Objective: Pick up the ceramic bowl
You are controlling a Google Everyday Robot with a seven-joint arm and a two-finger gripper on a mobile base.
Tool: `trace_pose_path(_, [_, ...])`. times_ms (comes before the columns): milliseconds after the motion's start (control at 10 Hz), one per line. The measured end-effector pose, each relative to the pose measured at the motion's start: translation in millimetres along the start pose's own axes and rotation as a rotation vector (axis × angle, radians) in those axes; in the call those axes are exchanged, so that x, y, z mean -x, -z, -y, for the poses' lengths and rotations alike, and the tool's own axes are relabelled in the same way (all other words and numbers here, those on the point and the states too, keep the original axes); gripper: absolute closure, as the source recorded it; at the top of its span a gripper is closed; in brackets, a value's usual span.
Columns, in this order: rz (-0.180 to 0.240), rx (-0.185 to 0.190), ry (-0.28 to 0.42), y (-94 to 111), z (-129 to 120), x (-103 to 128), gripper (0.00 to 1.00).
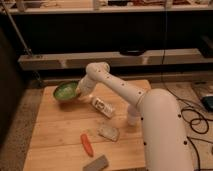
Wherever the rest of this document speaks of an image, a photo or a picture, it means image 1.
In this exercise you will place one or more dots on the grey sponge block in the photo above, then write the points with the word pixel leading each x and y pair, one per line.
pixel 98 164

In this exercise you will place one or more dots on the white rectangular packet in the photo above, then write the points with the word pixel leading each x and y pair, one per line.
pixel 103 107

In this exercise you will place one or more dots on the green ceramic bowl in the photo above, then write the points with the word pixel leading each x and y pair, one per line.
pixel 66 91

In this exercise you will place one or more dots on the metal rod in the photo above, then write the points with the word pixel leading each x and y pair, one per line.
pixel 27 50

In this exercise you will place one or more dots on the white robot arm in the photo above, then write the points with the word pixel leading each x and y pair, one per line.
pixel 164 136

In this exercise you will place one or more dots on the orange carrot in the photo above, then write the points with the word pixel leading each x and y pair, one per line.
pixel 87 145

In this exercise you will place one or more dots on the wooden board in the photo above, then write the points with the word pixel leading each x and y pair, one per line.
pixel 55 144

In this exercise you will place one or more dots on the teal box on floor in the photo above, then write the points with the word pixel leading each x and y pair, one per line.
pixel 207 101

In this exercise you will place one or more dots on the black round object on shelf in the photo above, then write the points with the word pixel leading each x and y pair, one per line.
pixel 132 52

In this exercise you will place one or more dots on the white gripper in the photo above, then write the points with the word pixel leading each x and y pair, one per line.
pixel 85 86

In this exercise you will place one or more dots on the wooden shelf beam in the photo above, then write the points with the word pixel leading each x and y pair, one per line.
pixel 114 59

